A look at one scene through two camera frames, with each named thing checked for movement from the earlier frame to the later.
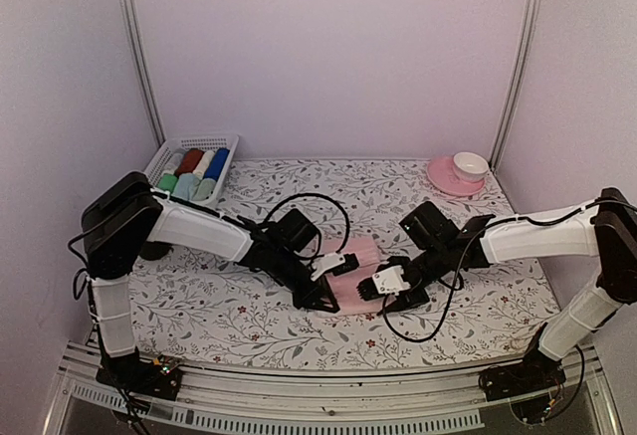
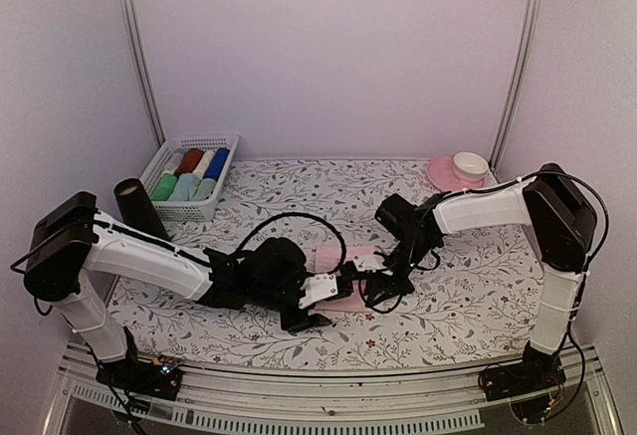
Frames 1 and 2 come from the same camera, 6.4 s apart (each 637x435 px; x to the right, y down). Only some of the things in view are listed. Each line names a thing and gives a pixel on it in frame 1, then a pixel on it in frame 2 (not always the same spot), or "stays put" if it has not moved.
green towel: (204, 189) stays put
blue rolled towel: (215, 166) stays put
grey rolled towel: (173, 162) stays put
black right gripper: (406, 301) -> (384, 282)
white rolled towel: (203, 164) stays put
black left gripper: (310, 299) -> (303, 322)
